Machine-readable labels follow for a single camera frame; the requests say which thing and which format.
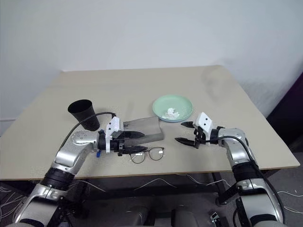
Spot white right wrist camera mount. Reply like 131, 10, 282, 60
194, 112, 214, 140

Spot thin white floor wire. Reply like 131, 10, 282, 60
75, 180, 107, 192
133, 177, 178, 191
179, 174, 228, 187

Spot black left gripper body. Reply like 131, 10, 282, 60
110, 131, 126, 157

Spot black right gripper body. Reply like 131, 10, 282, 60
193, 127, 206, 150

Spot dark purple panel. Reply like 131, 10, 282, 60
267, 70, 303, 152

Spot light green bowl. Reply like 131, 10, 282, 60
152, 94, 194, 124

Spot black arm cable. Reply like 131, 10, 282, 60
203, 135, 286, 223
62, 112, 118, 148

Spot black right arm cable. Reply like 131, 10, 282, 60
203, 135, 286, 223

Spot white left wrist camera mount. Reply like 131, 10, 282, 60
105, 116, 125, 153

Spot black plastic cup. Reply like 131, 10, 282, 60
67, 99, 101, 132

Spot black table leg frame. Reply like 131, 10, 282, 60
211, 172, 240, 206

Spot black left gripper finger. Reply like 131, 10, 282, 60
123, 146, 149, 154
124, 131, 144, 139

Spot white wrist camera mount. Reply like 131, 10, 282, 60
194, 112, 214, 140
105, 116, 125, 153

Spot dark rounded grey shape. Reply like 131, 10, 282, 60
126, 205, 156, 227
170, 207, 198, 227

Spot small black floor device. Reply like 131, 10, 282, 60
208, 211, 223, 224

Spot crumpled white paper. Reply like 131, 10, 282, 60
162, 107, 181, 120

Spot thin-rimmed round eyeglasses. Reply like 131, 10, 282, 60
129, 146, 165, 164

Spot grey glasses case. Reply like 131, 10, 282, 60
123, 115, 165, 146

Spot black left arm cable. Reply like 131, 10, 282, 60
62, 112, 118, 148

